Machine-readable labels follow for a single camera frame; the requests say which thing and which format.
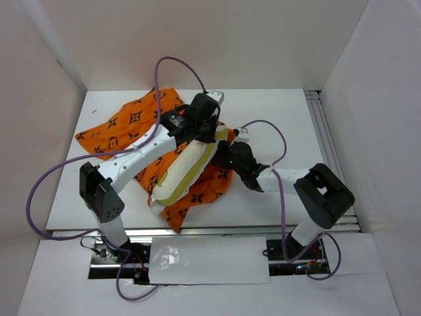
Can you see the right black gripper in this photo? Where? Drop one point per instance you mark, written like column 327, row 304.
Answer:
column 222, row 148

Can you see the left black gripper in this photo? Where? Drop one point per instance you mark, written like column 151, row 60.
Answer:
column 210, row 137

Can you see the cream white pillow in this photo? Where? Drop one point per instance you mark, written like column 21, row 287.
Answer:
column 184, row 171

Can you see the orange patterned pillowcase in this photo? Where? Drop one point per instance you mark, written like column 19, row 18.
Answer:
column 128, row 125

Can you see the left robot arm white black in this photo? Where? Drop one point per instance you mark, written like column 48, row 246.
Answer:
column 100, row 185

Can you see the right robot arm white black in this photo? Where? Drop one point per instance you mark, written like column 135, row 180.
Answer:
column 323, row 195

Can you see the white cover plate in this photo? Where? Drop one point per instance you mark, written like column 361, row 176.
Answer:
column 214, row 260

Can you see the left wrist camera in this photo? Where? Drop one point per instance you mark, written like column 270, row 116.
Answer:
column 210, row 102

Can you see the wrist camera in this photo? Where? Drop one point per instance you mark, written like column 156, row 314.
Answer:
column 242, row 135
column 210, row 102

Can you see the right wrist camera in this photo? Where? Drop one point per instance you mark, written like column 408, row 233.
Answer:
column 242, row 135

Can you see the aluminium side rail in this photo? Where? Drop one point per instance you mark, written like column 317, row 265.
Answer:
column 323, row 133

